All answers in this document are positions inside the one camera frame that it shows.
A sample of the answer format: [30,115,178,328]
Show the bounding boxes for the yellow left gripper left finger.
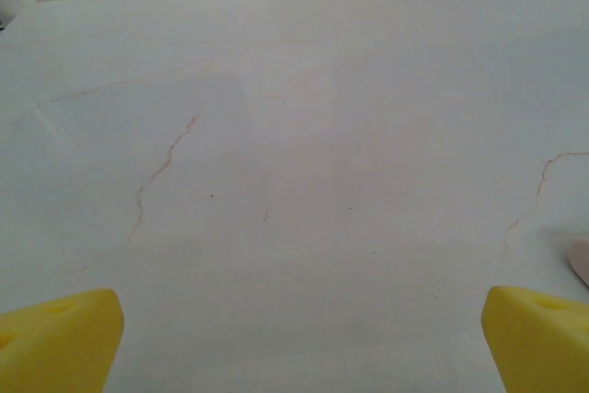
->
[0,288,124,393]

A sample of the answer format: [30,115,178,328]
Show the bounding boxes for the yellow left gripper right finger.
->
[481,285,589,393]

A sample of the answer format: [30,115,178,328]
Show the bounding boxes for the pink flat block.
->
[566,235,589,287]

